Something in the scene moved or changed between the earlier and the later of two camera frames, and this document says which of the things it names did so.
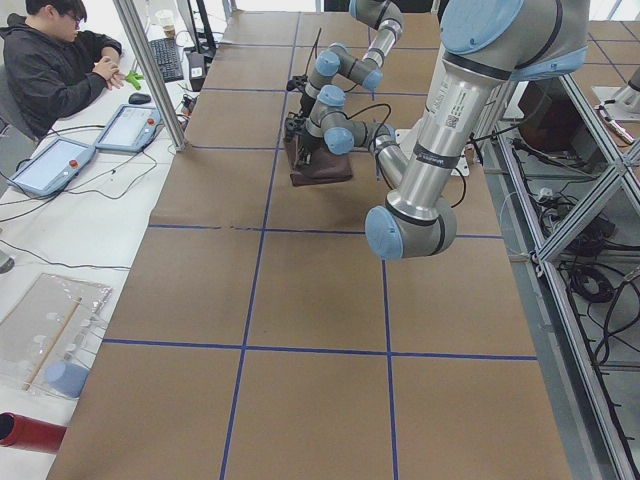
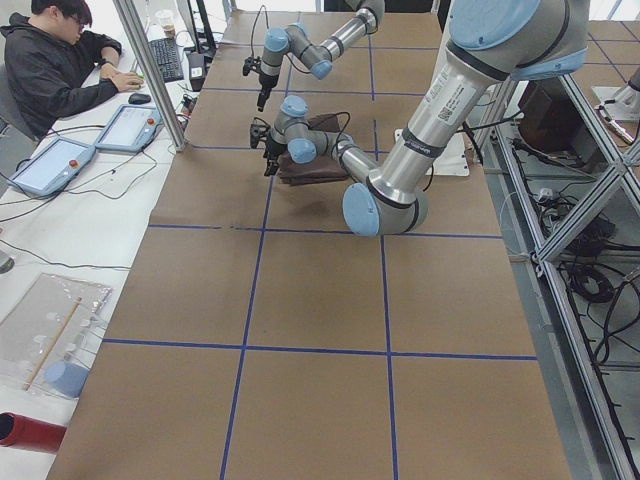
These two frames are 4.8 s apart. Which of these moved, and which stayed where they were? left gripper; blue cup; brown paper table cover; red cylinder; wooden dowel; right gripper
Moved: right gripper; left gripper
Stayed: red cylinder; brown paper table cover; blue cup; wooden dowel
